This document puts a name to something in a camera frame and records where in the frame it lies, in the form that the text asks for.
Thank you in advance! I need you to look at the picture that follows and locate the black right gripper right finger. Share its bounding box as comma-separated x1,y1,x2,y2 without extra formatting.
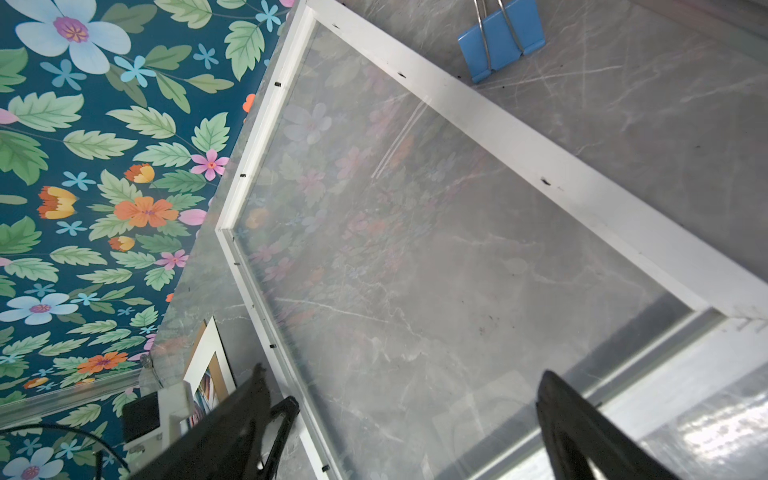
536,370,677,479

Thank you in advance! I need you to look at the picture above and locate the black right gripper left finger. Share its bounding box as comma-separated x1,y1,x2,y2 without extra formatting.
131,364,271,479

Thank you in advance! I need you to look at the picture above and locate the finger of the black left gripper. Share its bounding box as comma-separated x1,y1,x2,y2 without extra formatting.
257,396,300,479

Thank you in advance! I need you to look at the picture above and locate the clear acrylic sheet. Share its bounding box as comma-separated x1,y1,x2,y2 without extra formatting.
235,26,688,479

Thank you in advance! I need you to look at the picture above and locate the red printed photo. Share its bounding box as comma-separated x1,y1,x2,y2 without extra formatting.
189,372,218,425

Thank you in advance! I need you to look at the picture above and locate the brown backing board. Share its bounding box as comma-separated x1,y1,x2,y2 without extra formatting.
183,317,236,401

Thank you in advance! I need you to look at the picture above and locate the blue binder clip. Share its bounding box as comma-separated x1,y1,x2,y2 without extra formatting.
458,0,546,84

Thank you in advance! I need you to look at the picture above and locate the white picture frame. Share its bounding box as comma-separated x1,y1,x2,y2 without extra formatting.
214,0,768,480

